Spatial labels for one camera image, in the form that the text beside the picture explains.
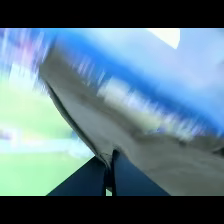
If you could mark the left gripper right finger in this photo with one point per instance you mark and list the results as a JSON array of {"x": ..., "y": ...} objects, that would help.
[{"x": 131, "y": 181}]

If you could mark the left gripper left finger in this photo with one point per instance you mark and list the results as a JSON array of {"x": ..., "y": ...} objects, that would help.
[{"x": 86, "y": 181}]

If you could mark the grey-brown garment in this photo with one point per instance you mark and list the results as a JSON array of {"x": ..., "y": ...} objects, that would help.
[{"x": 143, "y": 140}]

